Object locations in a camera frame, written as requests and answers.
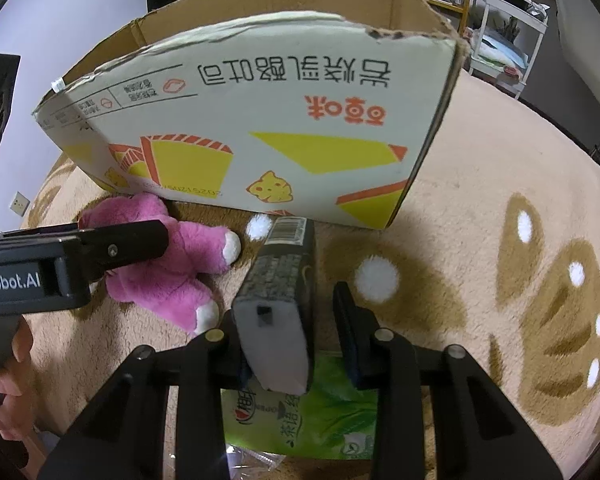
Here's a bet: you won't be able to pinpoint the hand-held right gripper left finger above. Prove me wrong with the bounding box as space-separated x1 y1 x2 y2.
37 310 253 480

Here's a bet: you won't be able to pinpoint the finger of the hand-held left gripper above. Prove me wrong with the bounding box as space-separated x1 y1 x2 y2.
77 220 170 281

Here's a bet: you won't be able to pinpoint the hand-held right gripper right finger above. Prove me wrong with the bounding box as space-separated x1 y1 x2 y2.
332 281 551 480

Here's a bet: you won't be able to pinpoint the pink plush bear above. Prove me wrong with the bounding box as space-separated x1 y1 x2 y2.
77 192 242 333

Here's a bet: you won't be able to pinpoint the small black white box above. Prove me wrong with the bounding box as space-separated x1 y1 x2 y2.
231 216 317 395

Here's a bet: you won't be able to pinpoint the printed cardboard box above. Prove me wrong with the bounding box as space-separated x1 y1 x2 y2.
30 0 473 231

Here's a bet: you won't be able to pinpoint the person's left hand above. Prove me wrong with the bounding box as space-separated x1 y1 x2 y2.
0 316 36 441

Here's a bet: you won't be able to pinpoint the green tissue pack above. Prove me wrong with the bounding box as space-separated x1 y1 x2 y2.
220 350 381 461

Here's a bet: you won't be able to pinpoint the clear plastic wrapper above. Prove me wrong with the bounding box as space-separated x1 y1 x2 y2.
167 442 286 480

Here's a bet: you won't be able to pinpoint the beige patterned blanket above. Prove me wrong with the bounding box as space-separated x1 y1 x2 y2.
17 67 600 480

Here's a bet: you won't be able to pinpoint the folded towels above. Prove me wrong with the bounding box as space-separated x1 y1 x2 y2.
472 27 523 68

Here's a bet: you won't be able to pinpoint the white utility cart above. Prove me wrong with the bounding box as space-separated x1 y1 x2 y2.
467 0 551 101

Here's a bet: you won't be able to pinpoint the cream padded chair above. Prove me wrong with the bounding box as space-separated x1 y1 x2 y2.
545 0 600 161

